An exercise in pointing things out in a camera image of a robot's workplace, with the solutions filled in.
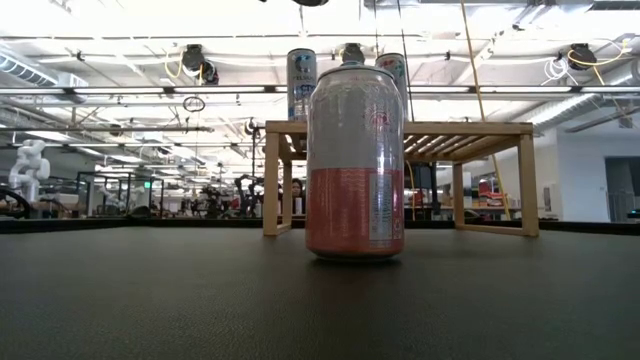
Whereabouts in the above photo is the pink and silver can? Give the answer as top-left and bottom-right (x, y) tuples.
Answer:
(304, 62), (406, 262)

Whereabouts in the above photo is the person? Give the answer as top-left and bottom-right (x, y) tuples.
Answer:
(291, 177), (308, 216)

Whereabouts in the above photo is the Celsius Arctic Vibe can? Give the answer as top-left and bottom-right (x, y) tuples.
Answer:
(286, 47), (318, 123)

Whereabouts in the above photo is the yellow hanging cable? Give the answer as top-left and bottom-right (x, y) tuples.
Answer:
(458, 0), (512, 221)

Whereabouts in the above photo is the black ceiling cable reel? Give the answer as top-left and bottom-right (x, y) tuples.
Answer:
(342, 43), (366, 66)
(180, 43), (220, 86)
(567, 43), (599, 71)

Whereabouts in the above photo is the Celsius Peach Vibe can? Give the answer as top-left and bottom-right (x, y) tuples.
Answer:
(374, 52), (410, 123)

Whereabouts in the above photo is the wooden slatted shelf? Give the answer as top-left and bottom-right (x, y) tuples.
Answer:
(263, 119), (540, 239)

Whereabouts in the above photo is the black hanging cable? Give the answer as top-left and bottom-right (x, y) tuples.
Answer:
(396, 0), (416, 123)

